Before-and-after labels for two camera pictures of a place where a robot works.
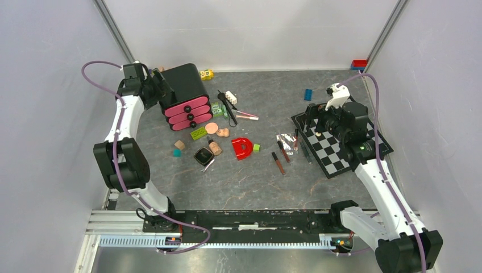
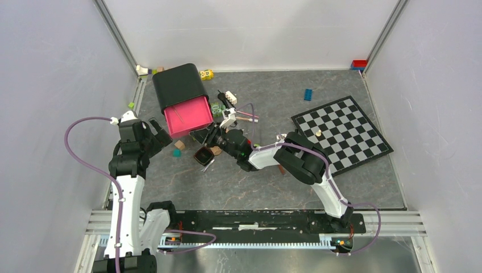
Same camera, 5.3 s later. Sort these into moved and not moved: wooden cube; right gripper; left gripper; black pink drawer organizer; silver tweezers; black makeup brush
Moved: right gripper; left gripper
Not moved: black makeup brush; black pink drawer organizer; silver tweezers; wooden cube
